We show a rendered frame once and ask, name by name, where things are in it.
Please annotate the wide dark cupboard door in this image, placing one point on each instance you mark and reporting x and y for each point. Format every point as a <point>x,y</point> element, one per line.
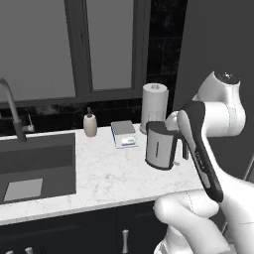
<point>66,233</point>

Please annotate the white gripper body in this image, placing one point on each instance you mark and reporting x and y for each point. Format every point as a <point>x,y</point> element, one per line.
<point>171,119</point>

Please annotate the grey electric kettle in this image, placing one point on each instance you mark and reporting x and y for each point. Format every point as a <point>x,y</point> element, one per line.
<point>159,147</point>

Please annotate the narrow dark cupboard door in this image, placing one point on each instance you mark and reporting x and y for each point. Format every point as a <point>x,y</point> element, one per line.
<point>139,221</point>

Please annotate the dark grey sink basin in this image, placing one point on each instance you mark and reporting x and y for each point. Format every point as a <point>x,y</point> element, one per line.
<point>36,162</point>

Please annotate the beige soap dispenser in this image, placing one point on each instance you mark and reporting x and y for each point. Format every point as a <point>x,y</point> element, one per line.
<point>90,125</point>

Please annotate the white paper towel roll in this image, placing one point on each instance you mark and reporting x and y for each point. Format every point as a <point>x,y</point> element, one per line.
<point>154,105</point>

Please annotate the grey framed window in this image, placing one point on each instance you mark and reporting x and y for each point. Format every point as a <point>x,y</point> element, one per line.
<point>39,49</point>

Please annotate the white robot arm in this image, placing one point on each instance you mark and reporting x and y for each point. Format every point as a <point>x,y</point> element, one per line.
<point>231,112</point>

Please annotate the white kitchen scale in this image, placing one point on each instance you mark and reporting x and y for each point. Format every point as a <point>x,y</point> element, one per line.
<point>124,133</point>

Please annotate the grey sink tap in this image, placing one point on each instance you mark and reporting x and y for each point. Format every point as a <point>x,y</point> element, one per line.
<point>13,109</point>

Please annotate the small grey side sprayer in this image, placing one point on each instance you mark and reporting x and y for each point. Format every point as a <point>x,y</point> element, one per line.
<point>30,127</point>

